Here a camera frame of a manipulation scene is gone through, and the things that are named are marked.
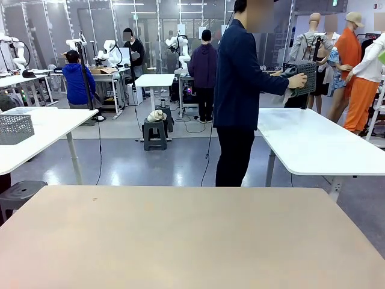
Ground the light grey perforated basket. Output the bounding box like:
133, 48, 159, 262
0, 113, 35, 146

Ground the black tripod with phone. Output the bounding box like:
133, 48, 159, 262
300, 33, 324, 110

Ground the mannequin in white top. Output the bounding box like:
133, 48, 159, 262
344, 33, 385, 134

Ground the person in black top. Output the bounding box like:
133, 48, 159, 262
122, 27, 147, 100

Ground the dark grey plastic stool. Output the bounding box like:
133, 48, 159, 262
155, 104, 174, 133
0, 180, 49, 226

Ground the beige cloth bundle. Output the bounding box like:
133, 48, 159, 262
146, 110, 168, 123

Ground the mannequin in grey shirt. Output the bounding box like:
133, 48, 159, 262
290, 12, 334, 111

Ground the person in purple hoodie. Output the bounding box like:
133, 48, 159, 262
188, 29, 218, 123

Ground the small white desk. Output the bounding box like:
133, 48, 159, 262
134, 73, 176, 142

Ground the grey plastic step stool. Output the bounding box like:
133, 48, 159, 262
143, 117, 168, 151

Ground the person in navy jacket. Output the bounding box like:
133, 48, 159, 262
212, 0, 291, 187

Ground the person's right forearm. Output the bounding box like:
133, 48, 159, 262
255, 73, 291, 94

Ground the open cardboard box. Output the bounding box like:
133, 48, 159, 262
90, 67, 118, 75

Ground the mannequin in orange shirt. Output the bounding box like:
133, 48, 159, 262
327, 11, 366, 124

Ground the dark grey perforated basket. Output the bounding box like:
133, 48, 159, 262
282, 60, 318, 98

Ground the clear plastic storage box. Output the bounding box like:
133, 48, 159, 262
1, 107, 58, 117

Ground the person's right hand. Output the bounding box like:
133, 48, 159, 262
288, 73, 308, 90

